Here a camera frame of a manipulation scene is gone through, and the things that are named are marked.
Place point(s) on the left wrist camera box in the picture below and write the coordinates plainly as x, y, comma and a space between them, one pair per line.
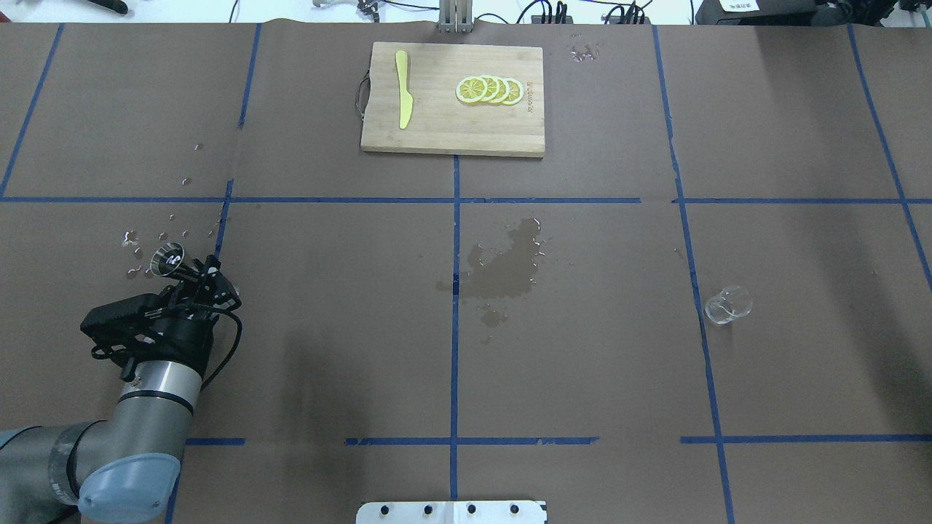
121, 321

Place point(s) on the clear glass cup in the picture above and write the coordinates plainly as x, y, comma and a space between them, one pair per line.
732, 302

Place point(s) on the yellow plastic knife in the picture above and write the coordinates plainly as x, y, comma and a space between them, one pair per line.
406, 99

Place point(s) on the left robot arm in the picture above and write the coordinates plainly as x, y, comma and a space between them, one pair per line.
121, 470

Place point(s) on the bamboo cutting board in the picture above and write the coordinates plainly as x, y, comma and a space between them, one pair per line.
440, 124

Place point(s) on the steel measuring jigger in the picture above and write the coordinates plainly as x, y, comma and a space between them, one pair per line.
170, 261

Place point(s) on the lemon slice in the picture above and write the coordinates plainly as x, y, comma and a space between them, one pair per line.
491, 88
516, 92
471, 90
503, 92

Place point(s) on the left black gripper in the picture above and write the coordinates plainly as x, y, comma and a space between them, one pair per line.
186, 335

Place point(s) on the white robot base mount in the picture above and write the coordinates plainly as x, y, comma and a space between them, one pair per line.
478, 511

